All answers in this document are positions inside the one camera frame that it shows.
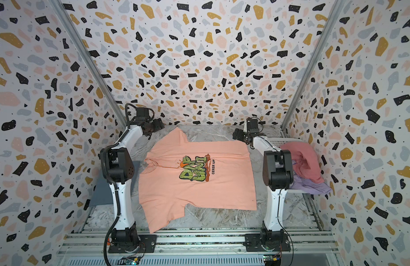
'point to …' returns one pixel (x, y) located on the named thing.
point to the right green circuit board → (272, 260)
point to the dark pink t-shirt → (308, 162)
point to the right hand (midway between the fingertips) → (237, 130)
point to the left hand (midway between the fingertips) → (159, 122)
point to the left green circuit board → (129, 260)
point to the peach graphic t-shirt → (206, 174)
